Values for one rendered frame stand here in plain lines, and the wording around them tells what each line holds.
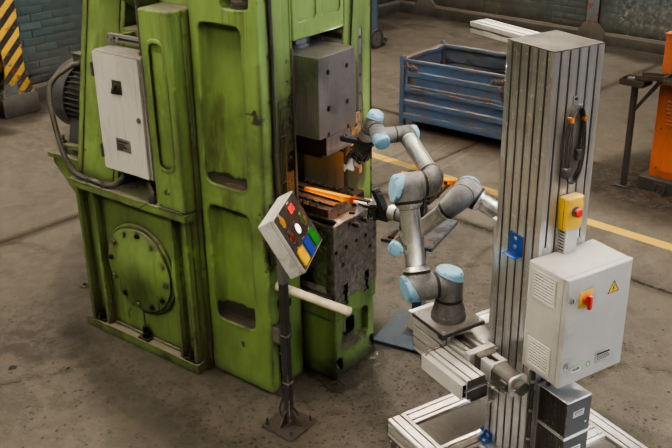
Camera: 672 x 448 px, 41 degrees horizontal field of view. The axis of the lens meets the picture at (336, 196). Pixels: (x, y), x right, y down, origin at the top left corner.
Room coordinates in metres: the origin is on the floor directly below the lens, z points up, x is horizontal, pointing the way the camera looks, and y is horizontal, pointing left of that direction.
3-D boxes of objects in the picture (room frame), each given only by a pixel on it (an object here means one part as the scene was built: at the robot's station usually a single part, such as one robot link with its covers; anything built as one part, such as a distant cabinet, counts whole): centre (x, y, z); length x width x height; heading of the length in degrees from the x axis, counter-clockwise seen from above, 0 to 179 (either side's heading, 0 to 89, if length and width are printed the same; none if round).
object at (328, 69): (4.32, 0.12, 1.56); 0.42 x 0.39 x 0.40; 53
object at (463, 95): (8.13, -1.30, 0.36); 1.20 x 0.80 x 0.72; 51
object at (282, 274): (3.67, 0.25, 0.54); 0.04 x 0.04 x 1.08; 53
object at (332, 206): (4.29, 0.15, 0.96); 0.42 x 0.20 x 0.09; 53
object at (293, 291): (3.83, 0.12, 0.62); 0.44 x 0.05 x 0.05; 53
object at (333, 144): (4.29, 0.15, 1.32); 0.42 x 0.20 x 0.10; 53
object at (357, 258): (4.34, 0.12, 0.69); 0.56 x 0.38 x 0.45; 53
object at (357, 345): (4.34, 0.12, 0.23); 0.55 x 0.37 x 0.47; 53
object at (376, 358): (4.13, -0.05, 0.01); 0.58 x 0.39 x 0.01; 143
